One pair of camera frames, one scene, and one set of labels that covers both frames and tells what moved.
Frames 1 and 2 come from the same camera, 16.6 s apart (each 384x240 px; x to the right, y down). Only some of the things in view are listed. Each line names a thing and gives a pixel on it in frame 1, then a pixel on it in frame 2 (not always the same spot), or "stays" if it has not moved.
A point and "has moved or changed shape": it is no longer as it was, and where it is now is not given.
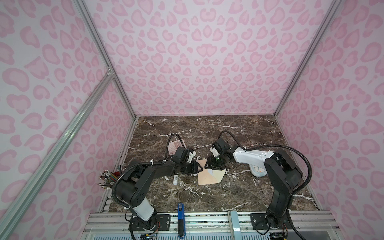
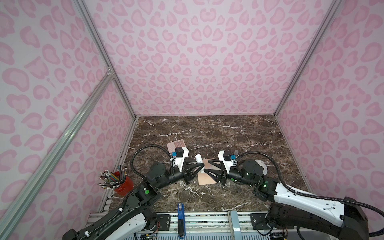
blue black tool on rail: (181, 233) stays
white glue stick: (175, 179) has moved or changed shape
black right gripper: (210, 164) to (221, 175)
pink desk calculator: (173, 146) stays
